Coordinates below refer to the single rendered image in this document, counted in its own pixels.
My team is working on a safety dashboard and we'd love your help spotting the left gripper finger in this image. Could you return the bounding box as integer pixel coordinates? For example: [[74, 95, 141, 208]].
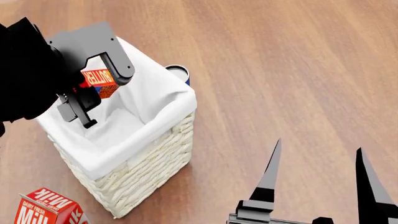
[[84, 38, 136, 86], [57, 86, 102, 129]]

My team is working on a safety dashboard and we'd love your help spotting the red milk carton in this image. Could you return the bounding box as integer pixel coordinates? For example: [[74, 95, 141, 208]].
[[14, 187, 91, 224]]

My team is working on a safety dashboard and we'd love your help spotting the blue can with grey lid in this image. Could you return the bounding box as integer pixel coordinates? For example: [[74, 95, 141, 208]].
[[164, 64, 190, 87]]

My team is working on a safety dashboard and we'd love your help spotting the white wicker basket with liner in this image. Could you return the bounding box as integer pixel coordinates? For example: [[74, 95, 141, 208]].
[[35, 35, 198, 181]]

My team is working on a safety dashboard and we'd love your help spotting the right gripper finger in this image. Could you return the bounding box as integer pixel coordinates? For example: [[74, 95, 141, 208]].
[[248, 138, 282, 207], [355, 147, 396, 224]]

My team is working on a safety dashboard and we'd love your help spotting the red butter box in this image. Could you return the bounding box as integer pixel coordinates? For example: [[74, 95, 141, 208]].
[[79, 68, 121, 100]]

